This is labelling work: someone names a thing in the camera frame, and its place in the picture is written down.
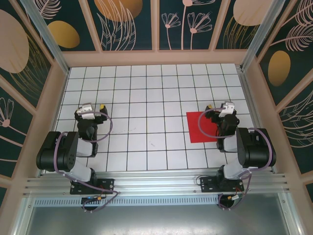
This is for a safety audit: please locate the aluminium side rail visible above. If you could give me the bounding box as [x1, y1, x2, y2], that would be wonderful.
[238, 67, 277, 174]

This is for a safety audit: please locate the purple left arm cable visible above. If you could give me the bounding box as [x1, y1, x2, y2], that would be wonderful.
[55, 111, 121, 214]

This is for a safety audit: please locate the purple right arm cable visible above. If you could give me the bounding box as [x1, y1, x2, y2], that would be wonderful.
[198, 106, 275, 212]

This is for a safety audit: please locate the red cloth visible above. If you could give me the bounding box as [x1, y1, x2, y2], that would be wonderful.
[186, 111, 221, 143]

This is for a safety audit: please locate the aluminium corner post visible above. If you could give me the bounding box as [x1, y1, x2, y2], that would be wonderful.
[20, 0, 70, 75]
[239, 0, 293, 72]

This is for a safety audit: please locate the aluminium rail beam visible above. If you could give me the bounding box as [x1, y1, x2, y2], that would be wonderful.
[23, 171, 291, 196]

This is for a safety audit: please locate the slotted cable duct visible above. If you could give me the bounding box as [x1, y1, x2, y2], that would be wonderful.
[34, 197, 221, 207]

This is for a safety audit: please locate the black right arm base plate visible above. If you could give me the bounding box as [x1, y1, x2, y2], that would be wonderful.
[200, 176, 245, 194]

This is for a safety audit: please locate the grey metal sheet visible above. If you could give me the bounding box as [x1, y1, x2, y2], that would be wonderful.
[13, 193, 305, 235]

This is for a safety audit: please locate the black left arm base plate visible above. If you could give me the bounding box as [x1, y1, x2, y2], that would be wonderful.
[70, 178, 115, 195]

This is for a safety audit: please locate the black controller board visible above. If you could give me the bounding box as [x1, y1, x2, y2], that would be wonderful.
[81, 195, 98, 204]

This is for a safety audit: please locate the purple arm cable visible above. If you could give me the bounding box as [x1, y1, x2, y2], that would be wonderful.
[198, 106, 275, 212]
[55, 111, 121, 214]

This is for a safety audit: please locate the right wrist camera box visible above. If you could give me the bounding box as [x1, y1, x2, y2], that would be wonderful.
[218, 101, 236, 118]

